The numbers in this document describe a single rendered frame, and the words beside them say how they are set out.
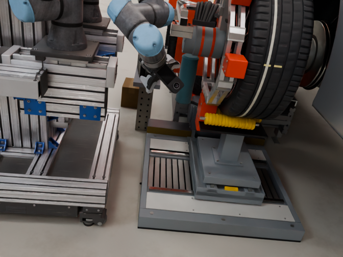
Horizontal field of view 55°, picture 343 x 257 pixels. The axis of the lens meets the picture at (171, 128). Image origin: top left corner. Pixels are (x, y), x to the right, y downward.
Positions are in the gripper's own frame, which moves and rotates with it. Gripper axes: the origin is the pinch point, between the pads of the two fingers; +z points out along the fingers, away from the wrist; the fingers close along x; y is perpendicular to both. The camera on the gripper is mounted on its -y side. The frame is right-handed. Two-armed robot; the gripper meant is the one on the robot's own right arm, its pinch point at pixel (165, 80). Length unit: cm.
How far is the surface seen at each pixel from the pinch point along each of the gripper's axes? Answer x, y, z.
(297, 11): -56, -12, 6
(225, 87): -19.1, -13.7, 19.9
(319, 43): -68, -25, 33
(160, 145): 19, -2, 99
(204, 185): 15, -39, 63
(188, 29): -22.3, 12.7, 11.0
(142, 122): 18, 22, 121
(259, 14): -43.3, -3.5, 3.6
